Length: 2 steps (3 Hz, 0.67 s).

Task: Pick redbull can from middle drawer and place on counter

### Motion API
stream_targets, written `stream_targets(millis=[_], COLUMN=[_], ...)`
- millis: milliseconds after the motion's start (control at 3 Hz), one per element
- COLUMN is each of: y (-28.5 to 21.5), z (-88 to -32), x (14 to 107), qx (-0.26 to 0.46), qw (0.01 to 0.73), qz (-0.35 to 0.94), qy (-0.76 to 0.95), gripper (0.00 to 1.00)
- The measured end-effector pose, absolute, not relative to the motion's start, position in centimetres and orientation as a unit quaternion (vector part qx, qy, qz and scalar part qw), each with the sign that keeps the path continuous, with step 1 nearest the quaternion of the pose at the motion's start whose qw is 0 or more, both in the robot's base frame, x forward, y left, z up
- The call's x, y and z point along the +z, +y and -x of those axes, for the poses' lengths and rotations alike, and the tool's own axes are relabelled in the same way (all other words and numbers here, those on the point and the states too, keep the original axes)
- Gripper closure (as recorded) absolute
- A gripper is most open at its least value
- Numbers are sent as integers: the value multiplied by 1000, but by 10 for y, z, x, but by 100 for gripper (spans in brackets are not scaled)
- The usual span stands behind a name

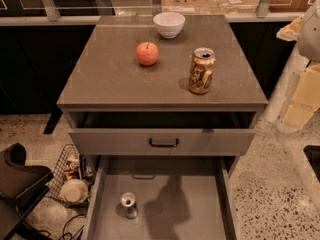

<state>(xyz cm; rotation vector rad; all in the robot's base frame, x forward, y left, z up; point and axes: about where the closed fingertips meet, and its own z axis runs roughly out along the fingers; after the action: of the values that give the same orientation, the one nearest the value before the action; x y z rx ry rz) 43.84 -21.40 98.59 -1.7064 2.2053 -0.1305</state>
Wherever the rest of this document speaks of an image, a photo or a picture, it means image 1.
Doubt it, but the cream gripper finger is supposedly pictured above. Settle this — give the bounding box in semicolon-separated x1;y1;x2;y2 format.
283;64;320;128
276;16;303;41

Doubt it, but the grey top drawer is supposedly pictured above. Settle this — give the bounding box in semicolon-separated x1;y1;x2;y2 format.
70;112;255;156

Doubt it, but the white bowl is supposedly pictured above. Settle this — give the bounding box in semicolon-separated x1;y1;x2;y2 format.
153;12;185;39

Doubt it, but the gold soda can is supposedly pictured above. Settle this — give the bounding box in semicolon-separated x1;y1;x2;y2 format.
189;47;216;95

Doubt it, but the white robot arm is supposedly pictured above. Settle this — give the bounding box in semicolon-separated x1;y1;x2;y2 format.
277;0;320;128

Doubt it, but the white diagonal post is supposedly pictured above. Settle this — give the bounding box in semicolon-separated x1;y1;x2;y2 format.
263;45;309;123

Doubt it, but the brown snack bag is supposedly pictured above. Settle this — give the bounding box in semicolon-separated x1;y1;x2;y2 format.
63;155;80;181

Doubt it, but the black floor cable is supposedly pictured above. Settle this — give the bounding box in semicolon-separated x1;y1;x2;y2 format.
49;213;88;240

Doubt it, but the dark bottle in basket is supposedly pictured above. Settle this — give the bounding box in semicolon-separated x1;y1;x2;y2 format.
80;156;94;185

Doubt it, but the grey drawer cabinet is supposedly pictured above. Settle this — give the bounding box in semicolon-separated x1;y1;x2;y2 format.
56;14;269;172

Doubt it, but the grey drawer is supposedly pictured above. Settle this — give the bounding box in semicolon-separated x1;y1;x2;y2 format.
70;112;255;156
81;156;240;240

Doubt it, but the silver blue redbull can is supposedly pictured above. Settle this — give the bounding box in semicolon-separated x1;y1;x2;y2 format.
120;192;138;219

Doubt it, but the grey middle drawer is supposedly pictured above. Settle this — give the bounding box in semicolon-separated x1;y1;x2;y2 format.
81;156;240;240

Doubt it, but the white cup in basket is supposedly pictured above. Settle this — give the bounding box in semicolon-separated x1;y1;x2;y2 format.
60;179;88;203

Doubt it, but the red apple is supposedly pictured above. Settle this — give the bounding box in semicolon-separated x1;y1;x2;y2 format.
136;42;159;66

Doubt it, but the black wire basket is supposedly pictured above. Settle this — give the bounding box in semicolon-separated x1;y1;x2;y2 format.
48;144;87;207

